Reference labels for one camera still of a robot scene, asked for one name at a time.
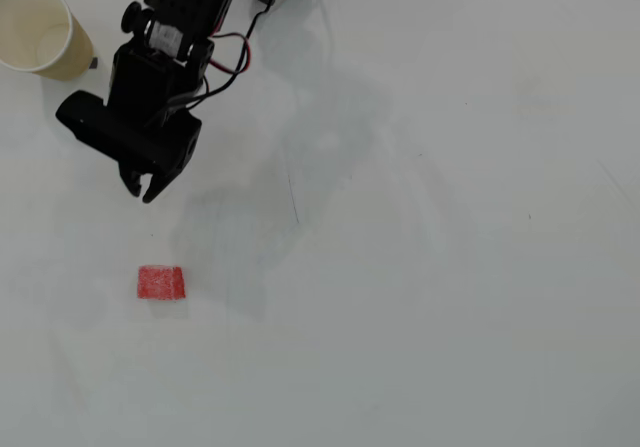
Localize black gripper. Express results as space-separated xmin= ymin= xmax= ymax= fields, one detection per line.
xmin=107 ymin=38 xmax=216 ymax=204

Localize red foam cube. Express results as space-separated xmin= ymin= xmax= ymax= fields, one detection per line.
xmin=136 ymin=265 xmax=187 ymax=301

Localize beige paper cup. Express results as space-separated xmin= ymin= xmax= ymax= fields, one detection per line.
xmin=0 ymin=0 xmax=95 ymax=82

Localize black cable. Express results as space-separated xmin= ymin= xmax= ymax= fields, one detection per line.
xmin=149 ymin=0 xmax=280 ymax=126

